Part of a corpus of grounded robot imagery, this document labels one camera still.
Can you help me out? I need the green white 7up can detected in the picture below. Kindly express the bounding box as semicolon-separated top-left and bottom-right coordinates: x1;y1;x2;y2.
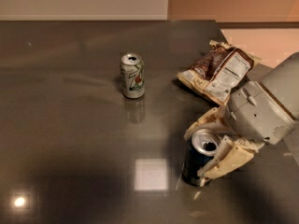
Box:
120;53;145;99

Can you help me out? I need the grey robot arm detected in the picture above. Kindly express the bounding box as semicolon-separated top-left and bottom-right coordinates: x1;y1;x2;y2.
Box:
184;53;299;186

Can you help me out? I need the dark blue pepsi can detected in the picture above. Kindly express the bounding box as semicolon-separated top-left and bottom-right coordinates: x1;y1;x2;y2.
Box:
182;129;221;186

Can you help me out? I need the brown white chip bag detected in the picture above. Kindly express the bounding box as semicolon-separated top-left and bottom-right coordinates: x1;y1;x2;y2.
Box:
177;40;261;105

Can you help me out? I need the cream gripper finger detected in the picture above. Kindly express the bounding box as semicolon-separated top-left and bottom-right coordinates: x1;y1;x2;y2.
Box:
197;135;265;180
184;106;232;140

